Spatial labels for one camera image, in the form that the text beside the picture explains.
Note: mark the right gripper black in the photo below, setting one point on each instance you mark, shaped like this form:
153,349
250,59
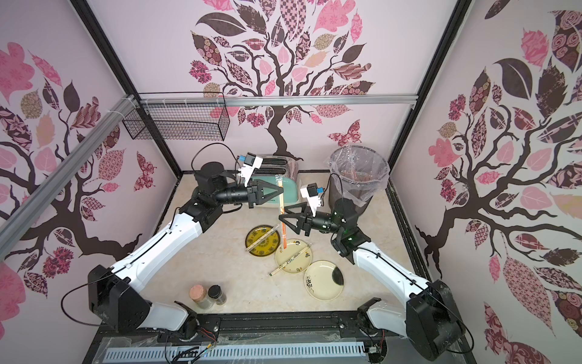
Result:
307,221

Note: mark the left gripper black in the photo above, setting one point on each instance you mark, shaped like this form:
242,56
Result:
255,190

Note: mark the chopsticks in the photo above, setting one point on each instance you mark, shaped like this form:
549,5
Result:
264,237
279,179

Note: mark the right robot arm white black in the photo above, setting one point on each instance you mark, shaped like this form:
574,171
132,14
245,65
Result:
429,317

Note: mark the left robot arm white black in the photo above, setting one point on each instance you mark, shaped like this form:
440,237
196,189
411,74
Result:
114,292

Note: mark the wrapped chopsticks on yellow plate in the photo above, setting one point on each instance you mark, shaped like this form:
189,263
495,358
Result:
264,237

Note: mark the wrapped chopsticks panda wrapper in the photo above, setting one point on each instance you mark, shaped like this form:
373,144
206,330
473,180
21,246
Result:
291,259

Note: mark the mint green toaster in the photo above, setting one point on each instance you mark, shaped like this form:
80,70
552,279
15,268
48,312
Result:
280,166

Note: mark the yellow patterned plate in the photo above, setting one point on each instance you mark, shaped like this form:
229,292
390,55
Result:
267,247

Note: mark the cream plate with calligraphy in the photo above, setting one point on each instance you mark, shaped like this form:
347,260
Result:
295,259

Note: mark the cream plate with green patch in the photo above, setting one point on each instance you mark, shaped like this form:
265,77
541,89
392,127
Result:
323,280

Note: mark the black mesh trash bin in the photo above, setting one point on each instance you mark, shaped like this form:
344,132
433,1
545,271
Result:
350,186

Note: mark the clear plastic bin liner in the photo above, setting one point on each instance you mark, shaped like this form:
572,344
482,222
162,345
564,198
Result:
361,173

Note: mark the black lid spice jar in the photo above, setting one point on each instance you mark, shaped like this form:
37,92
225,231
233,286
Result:
217,294

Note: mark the pink lid spice jar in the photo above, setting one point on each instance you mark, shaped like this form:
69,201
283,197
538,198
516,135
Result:
200,297

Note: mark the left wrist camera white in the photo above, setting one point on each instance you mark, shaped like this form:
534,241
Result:
249,163

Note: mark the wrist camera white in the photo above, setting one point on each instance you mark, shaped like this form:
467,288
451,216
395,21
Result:
249,163
312,194

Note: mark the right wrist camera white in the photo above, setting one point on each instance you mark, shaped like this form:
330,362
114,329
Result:
312,194

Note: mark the black wire wall basket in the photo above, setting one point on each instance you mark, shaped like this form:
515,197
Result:
179,116

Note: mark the aluminium frame bar rear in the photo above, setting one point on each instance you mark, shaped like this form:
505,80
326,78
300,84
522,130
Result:
388,99

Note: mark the aluminium frame bar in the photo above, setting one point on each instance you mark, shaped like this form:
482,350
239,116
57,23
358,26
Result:
18,224
388,99

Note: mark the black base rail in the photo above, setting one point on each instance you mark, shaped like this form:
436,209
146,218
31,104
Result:
270,328

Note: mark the white slotted cable duct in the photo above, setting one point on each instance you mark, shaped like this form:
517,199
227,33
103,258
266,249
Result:
235,352

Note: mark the aluminium frame bar left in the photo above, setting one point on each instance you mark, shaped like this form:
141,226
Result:
18,224

